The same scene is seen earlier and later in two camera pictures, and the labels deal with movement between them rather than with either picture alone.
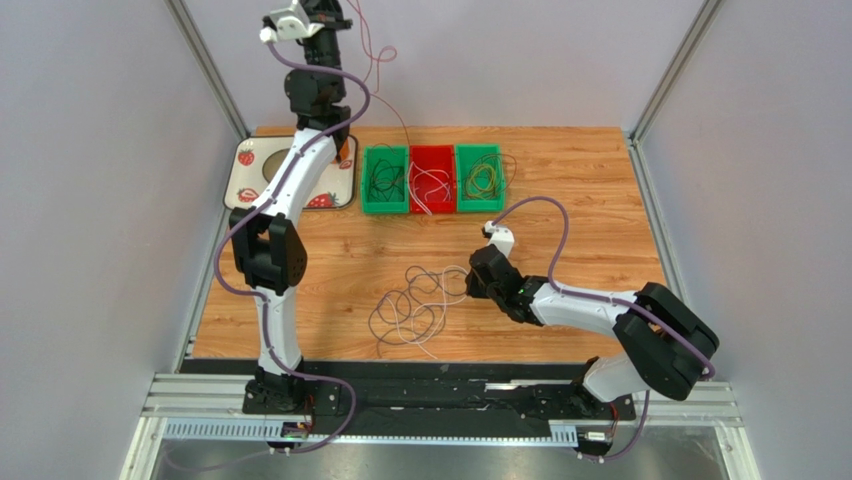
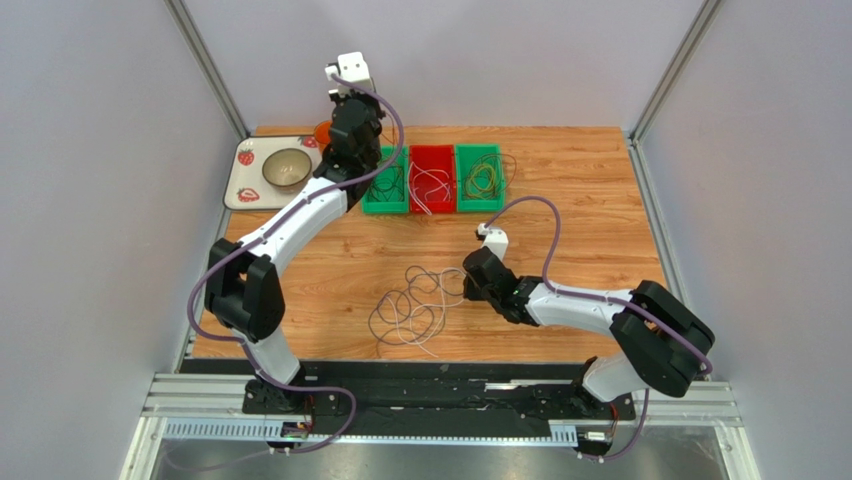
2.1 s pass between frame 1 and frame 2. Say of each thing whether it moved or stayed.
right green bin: stayed
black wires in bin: stayed
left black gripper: moved
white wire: stayed
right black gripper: stayed
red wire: moved
